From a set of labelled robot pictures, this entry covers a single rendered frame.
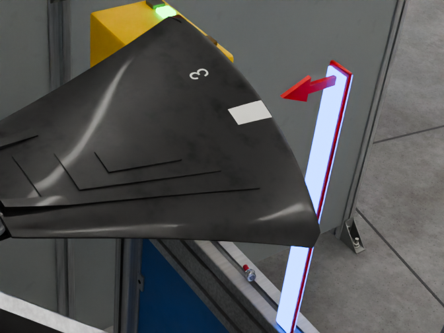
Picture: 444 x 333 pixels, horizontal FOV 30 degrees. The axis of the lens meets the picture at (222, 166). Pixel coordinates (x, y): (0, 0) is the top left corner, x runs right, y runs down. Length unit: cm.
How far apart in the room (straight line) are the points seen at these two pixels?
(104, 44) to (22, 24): 41
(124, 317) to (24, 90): 43
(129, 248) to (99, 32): 34
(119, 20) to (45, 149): 43
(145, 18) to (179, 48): 33
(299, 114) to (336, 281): 53
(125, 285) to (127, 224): 70
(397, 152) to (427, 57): 68
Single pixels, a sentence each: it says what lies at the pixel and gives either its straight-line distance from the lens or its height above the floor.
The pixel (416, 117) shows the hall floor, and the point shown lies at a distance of 293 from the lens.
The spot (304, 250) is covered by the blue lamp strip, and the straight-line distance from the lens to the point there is 82.
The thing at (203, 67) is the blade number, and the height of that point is 120.
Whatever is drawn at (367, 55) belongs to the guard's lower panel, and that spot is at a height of 61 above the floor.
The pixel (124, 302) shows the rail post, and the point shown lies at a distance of 127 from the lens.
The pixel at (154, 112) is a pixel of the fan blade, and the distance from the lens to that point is 62.
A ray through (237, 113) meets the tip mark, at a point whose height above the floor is 119.
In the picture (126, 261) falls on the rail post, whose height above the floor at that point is 69.
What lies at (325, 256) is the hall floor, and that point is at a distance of 229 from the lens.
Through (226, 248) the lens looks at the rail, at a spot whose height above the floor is 86.
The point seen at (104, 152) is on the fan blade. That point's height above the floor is 119.
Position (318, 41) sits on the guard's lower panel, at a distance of 182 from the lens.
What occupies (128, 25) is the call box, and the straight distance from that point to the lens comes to 98.
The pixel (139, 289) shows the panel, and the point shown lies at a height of 65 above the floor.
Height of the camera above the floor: 154
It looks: 38 degrees down
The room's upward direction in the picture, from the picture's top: 7 degrees clockwise
